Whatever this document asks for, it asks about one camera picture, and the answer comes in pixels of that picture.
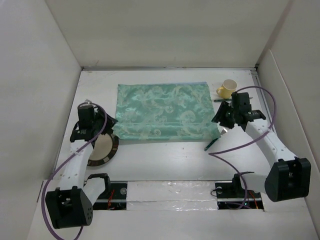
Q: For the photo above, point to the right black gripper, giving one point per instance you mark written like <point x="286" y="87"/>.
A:
<point x="219" y="116"/>

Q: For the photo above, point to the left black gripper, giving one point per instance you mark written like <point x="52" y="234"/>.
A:
<point x="110" y="122"/>

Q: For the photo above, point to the dark rimmed dinner plate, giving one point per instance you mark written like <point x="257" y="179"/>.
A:
<point x="104" y="150"/>

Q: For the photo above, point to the green patterned cloth placemat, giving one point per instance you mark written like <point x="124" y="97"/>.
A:
<point x="165" y="112"/>

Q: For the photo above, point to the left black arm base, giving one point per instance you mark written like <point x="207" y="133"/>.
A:
<point x="113" y="198"/>

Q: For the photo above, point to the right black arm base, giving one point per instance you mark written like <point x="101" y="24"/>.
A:
<point x="230" y="195"/>

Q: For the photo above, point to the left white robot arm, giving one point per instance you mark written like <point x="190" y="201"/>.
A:
<point x="92" y="144"/>

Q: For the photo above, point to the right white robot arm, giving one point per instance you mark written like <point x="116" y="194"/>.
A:
<point x="289" y="176"/>

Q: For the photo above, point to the yellow mug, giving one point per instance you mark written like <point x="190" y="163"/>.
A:
<point x="227" y="88"/>

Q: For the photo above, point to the knife with green handle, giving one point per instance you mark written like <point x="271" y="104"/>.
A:
<point x="222" y="100"/>

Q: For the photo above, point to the silver fork green handle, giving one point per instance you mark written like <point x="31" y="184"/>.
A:
<point x="223" y="131"/>

